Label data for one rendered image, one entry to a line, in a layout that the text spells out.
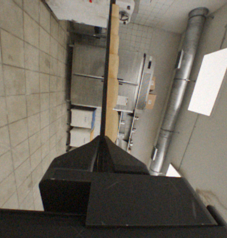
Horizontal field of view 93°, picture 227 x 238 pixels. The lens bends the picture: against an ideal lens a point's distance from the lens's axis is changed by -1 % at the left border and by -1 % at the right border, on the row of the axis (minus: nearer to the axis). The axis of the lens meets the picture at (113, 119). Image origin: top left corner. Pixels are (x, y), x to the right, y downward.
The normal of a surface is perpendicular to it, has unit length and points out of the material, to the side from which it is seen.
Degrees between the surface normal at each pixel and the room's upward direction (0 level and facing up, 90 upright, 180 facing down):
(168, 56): 90
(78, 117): 92
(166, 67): 90
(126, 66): 90
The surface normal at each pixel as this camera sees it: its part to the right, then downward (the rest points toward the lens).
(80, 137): 0.03, 0.25
